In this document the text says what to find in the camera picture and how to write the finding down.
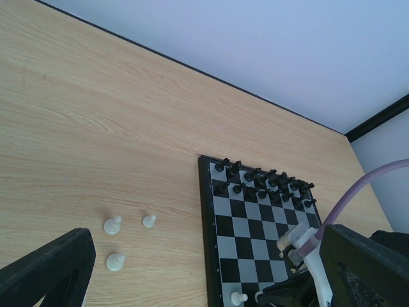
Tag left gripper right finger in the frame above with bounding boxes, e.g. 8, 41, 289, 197
320, 223, 409, 307

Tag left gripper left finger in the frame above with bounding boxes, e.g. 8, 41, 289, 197
1, 228, 96, 306

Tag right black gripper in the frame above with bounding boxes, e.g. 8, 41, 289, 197
255, 271, 319, 306

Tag white chess piece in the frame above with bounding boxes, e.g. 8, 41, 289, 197
143, 215, 157, 228
106, 253, 126, 272
104, 216, 122, 235
230, 292, 248, 306

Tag black chess pawn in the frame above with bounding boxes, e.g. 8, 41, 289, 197
291, 196, 304, 211
258, 189, 271, 199
233, 183, 247, 194
268, 191, 281, 207
304, 198, 317, 208
281, 193, 294, 202
214, 182, 229, 195
243, 187, 259, 203

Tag black chess piece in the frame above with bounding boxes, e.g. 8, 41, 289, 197
298, 181, 314, 196
254, 176, 268, 189
215, 158, 230, 172
277, 172, 288, 193
226, 161, 242, 178
243, 168, 261, 182
266, 169, 279, 187
288, 177, 303, 191

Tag black and white chessboard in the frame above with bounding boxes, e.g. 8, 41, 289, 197
198, 155, 321, 306

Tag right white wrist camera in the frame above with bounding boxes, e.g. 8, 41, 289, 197
277, 223, 333, 306

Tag black frame post right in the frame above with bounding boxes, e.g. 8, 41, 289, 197
345, 94, 409, 143

